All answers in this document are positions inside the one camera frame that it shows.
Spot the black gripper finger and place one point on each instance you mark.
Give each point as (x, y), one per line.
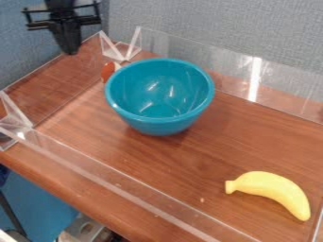
(56, 29)
(72, 36)

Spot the yellow toy banana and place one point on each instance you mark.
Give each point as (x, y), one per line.
(271, 186)

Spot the clear acrylic barrier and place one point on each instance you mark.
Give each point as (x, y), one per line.
(155, 188)

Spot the brown white toy mushroom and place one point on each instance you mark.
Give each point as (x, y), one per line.
(110, 68)

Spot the grey metal bracket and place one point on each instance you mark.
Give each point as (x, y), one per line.
(86, 230)

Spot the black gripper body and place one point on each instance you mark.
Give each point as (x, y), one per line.
(57, 12)

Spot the blue bowl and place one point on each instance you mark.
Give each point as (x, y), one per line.
(159, 95)

